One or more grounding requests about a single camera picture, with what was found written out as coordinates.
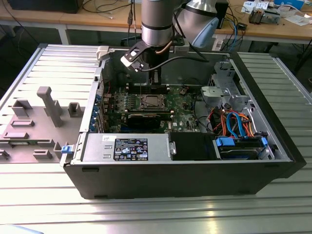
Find blue cardboard box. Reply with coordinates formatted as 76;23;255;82
273;0;305;11

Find green motherboard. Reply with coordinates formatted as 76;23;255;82
101;82;204;134

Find grey parts rack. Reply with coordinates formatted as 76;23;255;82
0;86;86;164

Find black upright device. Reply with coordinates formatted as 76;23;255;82
216;0;230;30

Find silver metal disk bay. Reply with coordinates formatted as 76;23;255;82
200;60;253;109

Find white paper sheets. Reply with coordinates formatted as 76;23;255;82
284;14;312;27

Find black open PC case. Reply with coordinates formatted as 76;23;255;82
59;43;307;200

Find orange wire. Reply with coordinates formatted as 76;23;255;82
220;111;229;134
237;111;256;137

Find grey metal part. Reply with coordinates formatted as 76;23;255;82
262;9;281;24

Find pale blue rounded object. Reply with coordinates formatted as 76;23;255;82
0;224;37;234

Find white labelled box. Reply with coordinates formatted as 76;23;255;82
211;33;234;52

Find wooden desk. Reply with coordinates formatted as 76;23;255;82
0;0;312;46

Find metal socket cover frame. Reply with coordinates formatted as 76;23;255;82
140;93;169;110

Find hard disk in blue carrier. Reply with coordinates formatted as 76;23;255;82
213;136;270;161

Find silver power supply box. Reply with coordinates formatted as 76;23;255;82
82;133;172;163

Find blue flat wire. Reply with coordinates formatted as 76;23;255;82
226;112;236;137
231;111;248;139

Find black box on desk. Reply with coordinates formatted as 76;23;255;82
6;0;80;15

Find CPU socket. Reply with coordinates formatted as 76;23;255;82
139;93;169;110

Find white printed cards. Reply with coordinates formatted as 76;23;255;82
241;0;270;13

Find black graphics card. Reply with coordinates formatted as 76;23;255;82
126;112;162;130

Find metal CPU cooler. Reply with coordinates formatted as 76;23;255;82
248;6;263;25

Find green RAM stick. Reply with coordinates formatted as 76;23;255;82
9;140;31;147

